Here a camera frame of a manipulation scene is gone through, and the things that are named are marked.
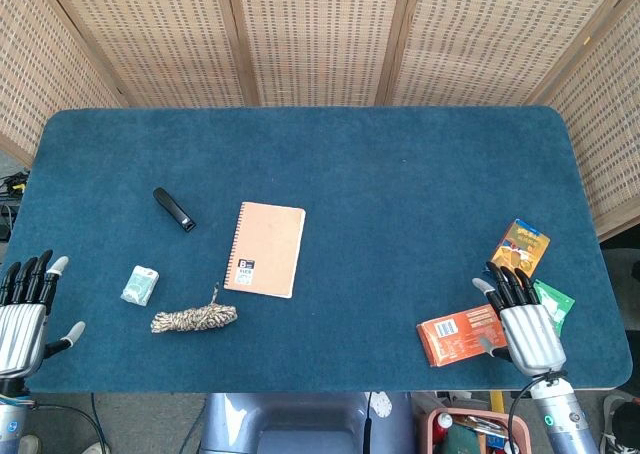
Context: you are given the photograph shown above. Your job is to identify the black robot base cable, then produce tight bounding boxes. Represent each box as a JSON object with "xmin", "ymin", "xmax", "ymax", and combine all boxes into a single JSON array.
[{"xmin": 364, "ymin": 391, "xmax": 375, "ymax": 454}]

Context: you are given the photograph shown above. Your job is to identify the blue table mat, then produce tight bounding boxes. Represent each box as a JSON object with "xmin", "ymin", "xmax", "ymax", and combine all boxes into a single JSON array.
[{"xmin": 0, "ymin": 105, "xmax": 634, "ymax": 394}]

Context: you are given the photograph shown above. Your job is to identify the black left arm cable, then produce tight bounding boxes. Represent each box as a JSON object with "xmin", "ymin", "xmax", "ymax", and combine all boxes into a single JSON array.
[{"xmin": 29, "ymin": 402, "xmax": 109, "ymax": 448}]

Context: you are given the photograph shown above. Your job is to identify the pink plastic basket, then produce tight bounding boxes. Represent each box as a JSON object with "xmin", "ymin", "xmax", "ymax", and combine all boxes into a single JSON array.
[{"xmin": 418, "ymin": 407, "xmax": 534, "ymax": 454}]

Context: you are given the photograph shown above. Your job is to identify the coiled beige brown rope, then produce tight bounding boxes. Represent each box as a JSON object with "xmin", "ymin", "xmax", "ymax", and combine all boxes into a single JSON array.
[{"xmin": 150, "ymin": 282, "xmax": 239, "ymax": 335}]

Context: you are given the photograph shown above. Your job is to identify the black stapler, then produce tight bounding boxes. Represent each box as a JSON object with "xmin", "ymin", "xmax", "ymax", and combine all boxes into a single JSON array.
[{"xmin": 152, "ymin": 187, "xmax": 197, "ymax": 234}]

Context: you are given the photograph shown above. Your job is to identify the red bottle white cap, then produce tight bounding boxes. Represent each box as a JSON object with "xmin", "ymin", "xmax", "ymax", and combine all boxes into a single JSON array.
[{"xmin": 433, "ymin": 413, "xmax": 454, "ymax": 445}]

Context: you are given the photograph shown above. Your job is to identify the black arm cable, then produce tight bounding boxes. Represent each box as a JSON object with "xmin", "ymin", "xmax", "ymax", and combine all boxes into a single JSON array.
[
  {"xmin": 505, "ymin": 373, "xmax": 546, "ymax": 454},
  {"xmin": 29, "ymin": 402, "xmax": 109, "ymax": 448}
]

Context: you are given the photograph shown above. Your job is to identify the black floor cable bundle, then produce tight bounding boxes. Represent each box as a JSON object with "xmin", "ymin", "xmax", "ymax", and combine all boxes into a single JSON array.
[{"xmin": 0, "ymin": 171, "xmax": 27, "ymax": 241}]

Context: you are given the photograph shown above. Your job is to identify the white black sneaker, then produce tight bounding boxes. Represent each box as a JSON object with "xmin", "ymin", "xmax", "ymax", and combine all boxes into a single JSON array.
[{"xmin": 601, "ymin": 395, "xmax": 640, "ymax": 454}]

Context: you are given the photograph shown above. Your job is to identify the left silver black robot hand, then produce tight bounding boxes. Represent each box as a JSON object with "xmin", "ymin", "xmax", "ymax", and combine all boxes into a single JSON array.
[{"xmin": 0, "ymin": 249, "xmax": 87, "ymax": 378}]

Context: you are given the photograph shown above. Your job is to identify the yellow blue carton box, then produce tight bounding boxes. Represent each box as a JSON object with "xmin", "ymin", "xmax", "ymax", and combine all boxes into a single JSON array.
[{"xmin": 488, "ymin": 218, "xmax": 551, "ymax": 280}]

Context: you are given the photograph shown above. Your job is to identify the white green tissue pack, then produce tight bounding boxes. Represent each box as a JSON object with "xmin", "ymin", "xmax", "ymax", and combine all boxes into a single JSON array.
[{"xmin": 120, "ymin": 265, "xmax": 161, "ymax": 307}]

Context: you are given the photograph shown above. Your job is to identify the woven bamboo folding screen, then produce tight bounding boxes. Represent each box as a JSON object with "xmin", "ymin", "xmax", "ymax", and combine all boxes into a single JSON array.
[{"xmin": 0, "ymin": 0, "xmax": 640, "ymax": 243}]

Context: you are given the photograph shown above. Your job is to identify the blue floor cable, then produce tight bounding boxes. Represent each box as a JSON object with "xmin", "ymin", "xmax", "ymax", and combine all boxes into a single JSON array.
[{"xmin": 90, "ymin": 392, "xmax": 111, "ymax": 454}]

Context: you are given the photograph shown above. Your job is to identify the flat orange box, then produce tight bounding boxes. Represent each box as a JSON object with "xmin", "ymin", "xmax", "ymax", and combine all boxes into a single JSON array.
[{"xmin": 415, "ymin": 303, "xmax": 509, "ymax": 369}]

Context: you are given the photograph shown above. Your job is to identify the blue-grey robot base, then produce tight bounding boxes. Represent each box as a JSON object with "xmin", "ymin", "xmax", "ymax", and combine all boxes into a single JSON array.
[{"xmin": 198, "ymin": 391, "xmax": 416, "ymax": 454}]

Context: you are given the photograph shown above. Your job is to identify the dark green book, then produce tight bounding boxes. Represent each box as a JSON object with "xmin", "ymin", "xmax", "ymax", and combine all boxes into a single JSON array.
[{"xmin": 442, "ymin": 423, "xmax": 482, "ymax": 454}]

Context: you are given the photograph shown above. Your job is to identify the green white packet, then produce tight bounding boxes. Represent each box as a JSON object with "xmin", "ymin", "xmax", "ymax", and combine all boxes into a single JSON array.
[{"xmin": 532, "ymin": 279, "xmax": 576, "ymax": 334}]

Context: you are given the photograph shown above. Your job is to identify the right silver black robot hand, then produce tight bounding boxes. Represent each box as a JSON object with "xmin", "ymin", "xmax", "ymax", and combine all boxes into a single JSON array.
[{"xmin": 471, "ymin": 262, "xmax": 568, "ymax": 377}]

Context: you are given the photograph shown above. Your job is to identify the brown spiral notebook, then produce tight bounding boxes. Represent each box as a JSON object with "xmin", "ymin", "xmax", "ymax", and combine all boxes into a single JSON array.
[{"xmin": 223, "ymin": 201, "xmax": 307, "ymax": 300}]

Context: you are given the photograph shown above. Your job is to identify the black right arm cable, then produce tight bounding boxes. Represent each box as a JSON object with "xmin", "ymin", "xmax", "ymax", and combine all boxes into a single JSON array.
[{"xmin": 505, "ymin": 373, "xmax": 546, "ymax": 454}]

